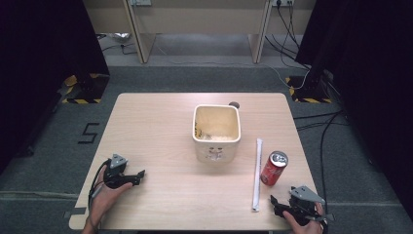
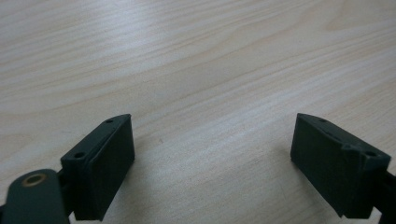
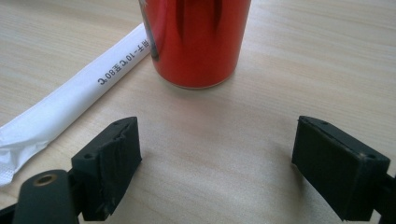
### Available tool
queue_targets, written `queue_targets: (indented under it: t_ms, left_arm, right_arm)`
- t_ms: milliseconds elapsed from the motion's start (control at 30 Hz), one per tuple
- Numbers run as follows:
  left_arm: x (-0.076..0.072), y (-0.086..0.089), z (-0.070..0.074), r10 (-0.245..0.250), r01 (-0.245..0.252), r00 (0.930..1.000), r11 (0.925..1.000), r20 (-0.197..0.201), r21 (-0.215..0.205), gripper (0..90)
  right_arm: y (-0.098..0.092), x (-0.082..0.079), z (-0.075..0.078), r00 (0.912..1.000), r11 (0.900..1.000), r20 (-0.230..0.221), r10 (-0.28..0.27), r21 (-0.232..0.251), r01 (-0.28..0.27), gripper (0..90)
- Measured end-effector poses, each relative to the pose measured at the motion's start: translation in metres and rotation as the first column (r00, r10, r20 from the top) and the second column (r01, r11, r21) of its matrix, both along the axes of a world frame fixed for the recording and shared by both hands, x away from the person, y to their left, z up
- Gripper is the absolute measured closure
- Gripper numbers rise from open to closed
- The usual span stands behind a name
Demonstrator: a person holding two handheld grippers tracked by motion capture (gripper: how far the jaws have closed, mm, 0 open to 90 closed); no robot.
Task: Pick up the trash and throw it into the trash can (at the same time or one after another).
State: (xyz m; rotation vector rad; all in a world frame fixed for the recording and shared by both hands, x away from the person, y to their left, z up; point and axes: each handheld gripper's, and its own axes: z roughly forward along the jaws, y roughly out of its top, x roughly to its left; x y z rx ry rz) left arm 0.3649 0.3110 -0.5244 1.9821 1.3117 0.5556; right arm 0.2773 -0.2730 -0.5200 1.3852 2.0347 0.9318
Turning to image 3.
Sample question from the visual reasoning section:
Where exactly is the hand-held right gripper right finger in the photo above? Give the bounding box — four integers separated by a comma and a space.
290, 115, 391, 222

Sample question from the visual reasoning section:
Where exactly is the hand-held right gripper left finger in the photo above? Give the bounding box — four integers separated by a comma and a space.
70, 116, 143, 222

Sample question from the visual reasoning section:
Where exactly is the white paper-wrapped straw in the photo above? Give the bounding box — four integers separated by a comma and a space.
0, 21, 152, 189

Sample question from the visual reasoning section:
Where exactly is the red drink can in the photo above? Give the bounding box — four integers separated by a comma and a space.
137, 0, 252, 91

